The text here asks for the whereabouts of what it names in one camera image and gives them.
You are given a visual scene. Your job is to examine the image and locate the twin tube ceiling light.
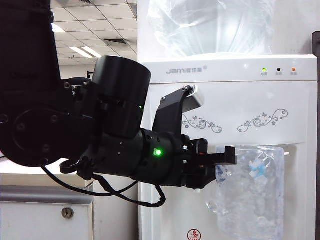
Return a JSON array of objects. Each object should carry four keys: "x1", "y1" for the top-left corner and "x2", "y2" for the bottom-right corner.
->
[{"x1": 69, "y1": 46, "x2": 103, "y2": 60}]

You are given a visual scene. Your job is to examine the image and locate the white desk drawer cabinet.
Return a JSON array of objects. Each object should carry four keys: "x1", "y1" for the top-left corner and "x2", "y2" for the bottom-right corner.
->
[{"x1": 0, "y1": 184, "x2": 139, "y2": 240}]

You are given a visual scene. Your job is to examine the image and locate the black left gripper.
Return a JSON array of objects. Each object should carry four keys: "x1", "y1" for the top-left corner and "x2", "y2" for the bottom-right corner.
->
[{"x1": 136, "y1": 129, "x2": 238, "y2": 190}]

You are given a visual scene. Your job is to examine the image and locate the ceiling air vent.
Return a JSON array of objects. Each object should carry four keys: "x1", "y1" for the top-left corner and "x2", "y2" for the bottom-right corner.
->
[{"x1": 103, "y1": 38, "x2": 126, "y2": 46}]

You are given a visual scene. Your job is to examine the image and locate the plastic-wrapped water jug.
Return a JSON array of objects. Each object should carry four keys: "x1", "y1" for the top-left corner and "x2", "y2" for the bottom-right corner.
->
[{"x1": 147, "y1": 0, "x2": 276, "y2": 57}]

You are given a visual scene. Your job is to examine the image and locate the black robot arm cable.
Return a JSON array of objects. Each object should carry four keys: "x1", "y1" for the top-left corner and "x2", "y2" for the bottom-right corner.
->
[{"x1": 41, "y1": 157, "x2": 167, "y2": 209}]

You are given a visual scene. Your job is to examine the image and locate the round drawer lock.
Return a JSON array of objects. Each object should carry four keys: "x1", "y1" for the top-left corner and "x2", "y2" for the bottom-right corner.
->
[{"x1": 61, "y1": 206, "x2": 75, "y2": 220}]

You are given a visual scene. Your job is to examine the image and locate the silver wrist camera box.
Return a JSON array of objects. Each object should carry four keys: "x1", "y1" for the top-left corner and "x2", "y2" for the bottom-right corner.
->
[{"x1": 182, "y1": 84, "x2": 205, "y2": 113}]

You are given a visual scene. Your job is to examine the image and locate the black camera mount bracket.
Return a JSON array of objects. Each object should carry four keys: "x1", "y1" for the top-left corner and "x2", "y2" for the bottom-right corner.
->
[{"x1": 152, "y1": 86, "x2": 187, "y2": 137}]

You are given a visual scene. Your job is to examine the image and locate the long ceiling light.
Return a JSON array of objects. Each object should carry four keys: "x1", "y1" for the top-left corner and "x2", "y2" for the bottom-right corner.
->
[{"x1": 51, "y1": 23, "x2": 66, "y2": 34}]

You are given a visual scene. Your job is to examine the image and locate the white water dispenser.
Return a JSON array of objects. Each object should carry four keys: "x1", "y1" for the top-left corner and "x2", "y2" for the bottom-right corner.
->
[{"x1": 136, "y1": 53, "x2": 318, "y2": 240}]

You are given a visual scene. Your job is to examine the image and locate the clear textured plastic mug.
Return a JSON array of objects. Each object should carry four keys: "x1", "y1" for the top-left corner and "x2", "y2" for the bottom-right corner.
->
[{"x1": 204, "y1": 145, "x2": 286, "y2": 240}]

